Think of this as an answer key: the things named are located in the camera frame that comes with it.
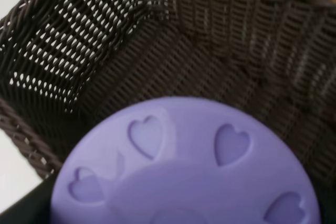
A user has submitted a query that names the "purple lidded round container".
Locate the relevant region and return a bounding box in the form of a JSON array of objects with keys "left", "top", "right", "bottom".
[{"left": 50, "top": 98, "right": 321, "bottom": 223}]

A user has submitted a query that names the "dark brown wicker basket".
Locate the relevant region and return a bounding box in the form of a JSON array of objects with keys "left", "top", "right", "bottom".
[{"left": 1, "top": 0, "right": 335, "bottom": 223}]

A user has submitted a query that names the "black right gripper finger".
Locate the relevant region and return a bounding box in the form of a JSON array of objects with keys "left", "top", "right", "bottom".
[{"left": 1, "top": 175, "right": 56, "bottom": 224}]

